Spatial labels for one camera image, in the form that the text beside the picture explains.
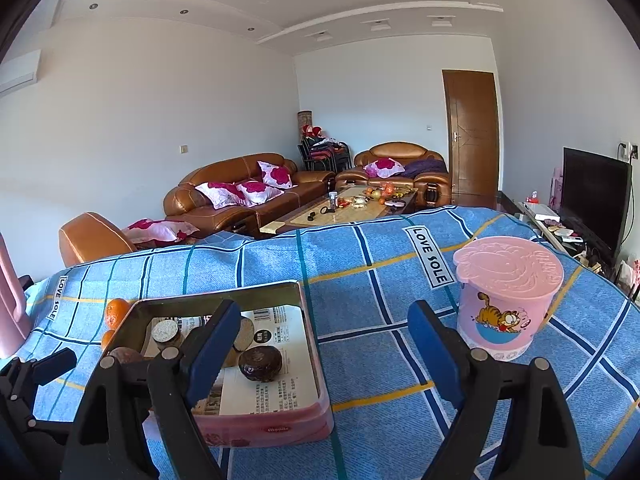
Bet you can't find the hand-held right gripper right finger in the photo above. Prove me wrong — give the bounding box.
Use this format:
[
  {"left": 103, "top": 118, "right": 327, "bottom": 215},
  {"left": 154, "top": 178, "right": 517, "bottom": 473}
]
[{"left": 407, "top": 300, "right": 586, "bottom": 480}]

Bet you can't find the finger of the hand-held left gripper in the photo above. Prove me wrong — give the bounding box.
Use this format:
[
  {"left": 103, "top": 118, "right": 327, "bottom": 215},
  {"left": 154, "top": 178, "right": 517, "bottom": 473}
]
[
  {"left": 0, "top": 357, "right": 33, "bottom": 426},
  {"left": 30, "top": 347, "right": 78, "bottom": 386}
]

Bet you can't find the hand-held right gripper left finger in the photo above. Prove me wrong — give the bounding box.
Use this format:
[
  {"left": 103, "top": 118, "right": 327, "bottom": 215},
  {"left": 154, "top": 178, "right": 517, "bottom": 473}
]
[{"left": 60, "top": 300, "right": 243, "bottom": 480}]

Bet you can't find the dark passion fruit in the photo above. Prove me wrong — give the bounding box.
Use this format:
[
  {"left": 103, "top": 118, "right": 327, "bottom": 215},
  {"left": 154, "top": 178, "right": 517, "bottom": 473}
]
[{"left": 238, "top": 346, "right": 283, "bottom": 383}]

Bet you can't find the printed paper sheet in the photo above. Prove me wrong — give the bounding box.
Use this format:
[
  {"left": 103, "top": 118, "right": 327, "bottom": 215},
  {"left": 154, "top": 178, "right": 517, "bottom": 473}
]
[{"left": 145, "top": 305, "right": 321, "bottom": 416}]

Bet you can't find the pink electric kettle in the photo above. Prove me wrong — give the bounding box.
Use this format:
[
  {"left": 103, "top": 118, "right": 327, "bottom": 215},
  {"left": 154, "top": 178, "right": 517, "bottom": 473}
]
[{"left": 0, "top": 232, "right": 32, "bottom": 358}]

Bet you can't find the pink lidded cartoon cup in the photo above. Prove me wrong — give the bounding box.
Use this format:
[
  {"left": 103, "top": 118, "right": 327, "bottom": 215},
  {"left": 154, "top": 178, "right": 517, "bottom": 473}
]
[{"left": 453, "top": 238, "right": 564, "bottom": 362}]

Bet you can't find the large orange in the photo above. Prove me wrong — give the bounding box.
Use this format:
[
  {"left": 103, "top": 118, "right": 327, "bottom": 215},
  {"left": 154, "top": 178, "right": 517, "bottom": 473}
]
[{"left": 105, "top": 298, "right": 131, "bottom": 331}]

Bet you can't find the blue plaid tablecloth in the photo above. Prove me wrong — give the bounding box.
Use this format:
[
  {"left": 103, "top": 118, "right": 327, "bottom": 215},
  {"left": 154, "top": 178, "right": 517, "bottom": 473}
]
[{"left": 0, "top": 205, "right": 640, "bottom": 480}]

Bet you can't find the brown leather chaise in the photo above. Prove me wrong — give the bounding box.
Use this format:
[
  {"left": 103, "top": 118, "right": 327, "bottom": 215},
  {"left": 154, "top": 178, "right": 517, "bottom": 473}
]
[{"left": 59, "top": 211, "right": 138, "bottom": 267}]

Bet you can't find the floral cushion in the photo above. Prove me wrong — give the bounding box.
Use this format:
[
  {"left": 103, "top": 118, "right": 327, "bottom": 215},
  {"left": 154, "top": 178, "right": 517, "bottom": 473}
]
[
  {"left": 363, "top": 158, "right": 405, "bottom": 179},
  {"left": 257, "top": 161, "right": 293, "bottom": 190},
  {"left": 122, "top": 218, "right": 198, "bottom": 243},
  {"left": 195, "top": 181, "right": 253, "bottom": 209},
  {"left": 236, "top": 178, "right": 285, "bottom": 204}
]

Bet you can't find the brown leather sofa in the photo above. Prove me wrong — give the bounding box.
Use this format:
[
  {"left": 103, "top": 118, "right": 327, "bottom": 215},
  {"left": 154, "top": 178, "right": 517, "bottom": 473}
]
[{"left": 163, "top": 152, "right": 337, "bottom": 233}]

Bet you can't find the television stand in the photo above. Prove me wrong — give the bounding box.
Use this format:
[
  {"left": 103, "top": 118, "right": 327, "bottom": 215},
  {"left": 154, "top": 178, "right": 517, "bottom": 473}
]
[{"left": 500, "top": 191, "right": 616, "bottom": 281}]

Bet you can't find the fruit pile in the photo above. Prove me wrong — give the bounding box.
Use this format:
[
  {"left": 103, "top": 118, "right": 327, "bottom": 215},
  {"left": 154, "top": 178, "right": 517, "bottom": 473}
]
[{"left": 365, "top": 185, "right": 416, "bottom": 202}]

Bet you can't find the wooden coffee table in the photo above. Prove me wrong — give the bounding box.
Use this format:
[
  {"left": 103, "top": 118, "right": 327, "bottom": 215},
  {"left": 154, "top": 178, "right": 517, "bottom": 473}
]
[{"left": 260, "top": 186, "right": 418, "bottom": 235}]

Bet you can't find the white flat box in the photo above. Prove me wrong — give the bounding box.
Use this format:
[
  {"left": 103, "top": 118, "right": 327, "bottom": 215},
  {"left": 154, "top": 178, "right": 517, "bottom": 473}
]
[{"left": 520, "top": 201, "right": 561, "bottom": 222}]

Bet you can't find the purple blanket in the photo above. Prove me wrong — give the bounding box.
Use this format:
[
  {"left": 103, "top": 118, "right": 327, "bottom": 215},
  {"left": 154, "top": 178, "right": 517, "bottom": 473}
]
[{"left": 402, "top": 159, "right": 447, "bottom": 178}]

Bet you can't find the brown leather armchair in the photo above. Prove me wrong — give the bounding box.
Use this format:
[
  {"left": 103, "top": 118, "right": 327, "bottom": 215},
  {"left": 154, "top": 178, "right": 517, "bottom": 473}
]
[{"left": 335, "top": 142, "right": 451, "bottom": 208}]

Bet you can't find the black television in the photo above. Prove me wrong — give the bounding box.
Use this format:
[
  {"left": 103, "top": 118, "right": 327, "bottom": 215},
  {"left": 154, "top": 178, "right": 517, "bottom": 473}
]
[{"left": 559, "top": 147, "right": 635, "bottom": 266}]

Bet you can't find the brown wooden door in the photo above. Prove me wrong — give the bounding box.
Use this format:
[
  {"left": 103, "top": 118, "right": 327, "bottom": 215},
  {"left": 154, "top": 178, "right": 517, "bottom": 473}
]
[{"left": 442, "top": 69, "right": 502, "bottom": 198}]

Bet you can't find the stack of black chairs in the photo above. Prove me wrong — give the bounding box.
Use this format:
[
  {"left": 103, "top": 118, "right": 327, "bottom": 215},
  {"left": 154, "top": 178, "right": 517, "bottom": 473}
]
[{"left": 298, "top": 140, "right": 351, "bottom": 173}]

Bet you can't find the white air conditioner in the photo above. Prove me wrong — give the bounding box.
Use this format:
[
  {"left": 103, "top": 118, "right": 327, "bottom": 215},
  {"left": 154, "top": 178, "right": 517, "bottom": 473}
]
[{"left": 0, "top": 50, "right": 42, "bottom": 97}]

